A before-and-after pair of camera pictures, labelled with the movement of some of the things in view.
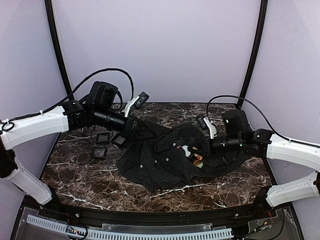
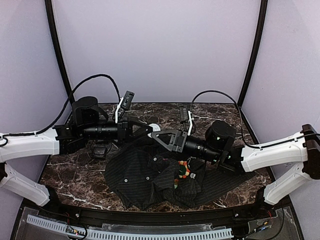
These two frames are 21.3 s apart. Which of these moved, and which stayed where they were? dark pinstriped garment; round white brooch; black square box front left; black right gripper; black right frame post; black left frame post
Moved: black right gripper; round white brooch; dark pinstriped garment
Stayed: black square box front left; black right frame post; black left frame post
